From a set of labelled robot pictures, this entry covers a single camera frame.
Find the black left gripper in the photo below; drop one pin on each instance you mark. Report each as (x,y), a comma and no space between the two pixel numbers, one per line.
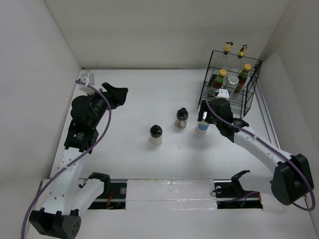
(116,98)

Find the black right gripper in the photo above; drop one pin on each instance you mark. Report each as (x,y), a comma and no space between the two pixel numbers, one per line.
(202,111)

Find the yellow cap sauce bottle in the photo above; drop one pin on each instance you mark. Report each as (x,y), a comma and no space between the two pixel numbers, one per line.
(217,83)
(243,77)

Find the blue label silver cap jar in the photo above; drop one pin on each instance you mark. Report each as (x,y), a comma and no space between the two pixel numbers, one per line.
(202,126)

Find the brown spice jar black cap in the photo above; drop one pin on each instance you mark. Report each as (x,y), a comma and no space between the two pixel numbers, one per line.
(181,118)

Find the glass oil bottle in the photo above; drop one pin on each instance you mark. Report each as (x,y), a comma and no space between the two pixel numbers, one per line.
(237,62)
(223,61)

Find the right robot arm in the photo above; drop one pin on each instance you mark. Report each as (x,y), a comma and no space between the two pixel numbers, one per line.
(291,174)

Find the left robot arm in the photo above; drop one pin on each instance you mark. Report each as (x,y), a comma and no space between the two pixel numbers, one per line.
(61,214)

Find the white spice jar black cap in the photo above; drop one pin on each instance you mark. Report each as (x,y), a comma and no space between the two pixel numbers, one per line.
(156,135)

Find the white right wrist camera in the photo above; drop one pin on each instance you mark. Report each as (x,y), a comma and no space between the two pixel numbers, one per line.
(223,93)

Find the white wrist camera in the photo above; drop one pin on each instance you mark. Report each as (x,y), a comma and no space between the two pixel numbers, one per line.
(223,93)
(85,80)

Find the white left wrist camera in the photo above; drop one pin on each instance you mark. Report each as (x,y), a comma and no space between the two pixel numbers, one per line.
(85,80)

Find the black wire rack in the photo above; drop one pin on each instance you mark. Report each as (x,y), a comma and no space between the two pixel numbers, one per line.
(240,102)

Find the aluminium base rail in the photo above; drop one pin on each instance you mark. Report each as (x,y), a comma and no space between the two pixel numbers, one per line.
(141,195)

